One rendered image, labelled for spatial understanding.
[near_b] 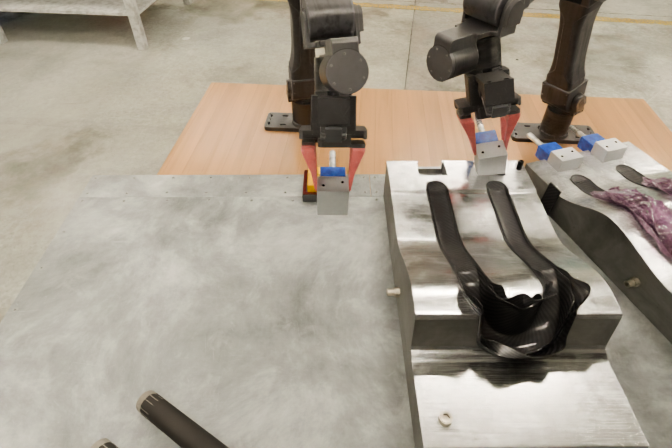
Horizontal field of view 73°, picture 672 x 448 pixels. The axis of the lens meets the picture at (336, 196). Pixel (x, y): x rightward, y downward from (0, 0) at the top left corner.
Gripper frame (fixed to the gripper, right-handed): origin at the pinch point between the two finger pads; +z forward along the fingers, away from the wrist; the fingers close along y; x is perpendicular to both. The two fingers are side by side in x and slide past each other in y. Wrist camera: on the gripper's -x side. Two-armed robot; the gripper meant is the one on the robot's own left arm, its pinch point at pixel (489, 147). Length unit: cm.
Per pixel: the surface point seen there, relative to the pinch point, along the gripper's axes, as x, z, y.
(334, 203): -15.8, -0.9, -27.2
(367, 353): -29.2, 17.9, -25.0
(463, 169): 0.7, 3.8, -4.8
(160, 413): -42, 12, -50
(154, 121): 165, 15, -153
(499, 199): -5.8, 7.8, 0.0
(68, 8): 254, -59, -235
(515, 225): -11.6, 10.0, 1.1
